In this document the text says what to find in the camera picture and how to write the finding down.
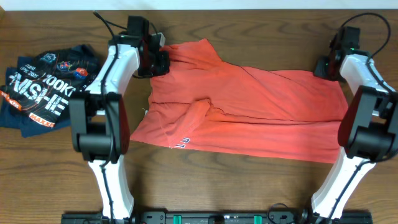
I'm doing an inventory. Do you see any orange red t-shirt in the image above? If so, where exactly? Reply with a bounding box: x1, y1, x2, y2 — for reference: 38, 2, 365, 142
131, 39, 348, 163

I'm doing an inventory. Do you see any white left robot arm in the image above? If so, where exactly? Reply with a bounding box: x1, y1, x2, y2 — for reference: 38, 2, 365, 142
62, 34, 170, 223

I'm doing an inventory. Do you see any dark blue folded shirt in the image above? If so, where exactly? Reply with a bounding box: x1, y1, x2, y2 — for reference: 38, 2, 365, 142
0, 44, 100, 138

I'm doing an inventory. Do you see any black printed folded shirt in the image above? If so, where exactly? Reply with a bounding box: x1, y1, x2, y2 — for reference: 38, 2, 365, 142
1, 45, 100, 128

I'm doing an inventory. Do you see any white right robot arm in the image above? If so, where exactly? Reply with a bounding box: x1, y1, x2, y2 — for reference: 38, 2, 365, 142
301, 48, 397, 223

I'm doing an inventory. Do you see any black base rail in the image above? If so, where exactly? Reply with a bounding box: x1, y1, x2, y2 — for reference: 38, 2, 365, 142
60, 202, 373, 224

